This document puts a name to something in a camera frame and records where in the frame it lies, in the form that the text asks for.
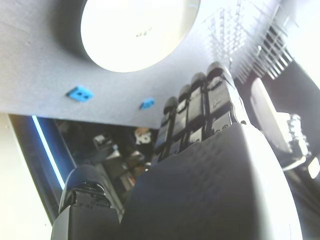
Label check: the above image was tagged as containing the white round plate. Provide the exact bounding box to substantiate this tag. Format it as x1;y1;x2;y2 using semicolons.
79;0;202;73
249;77;293;153

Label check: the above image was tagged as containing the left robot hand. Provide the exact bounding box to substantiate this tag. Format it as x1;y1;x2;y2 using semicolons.
51;61;305;240

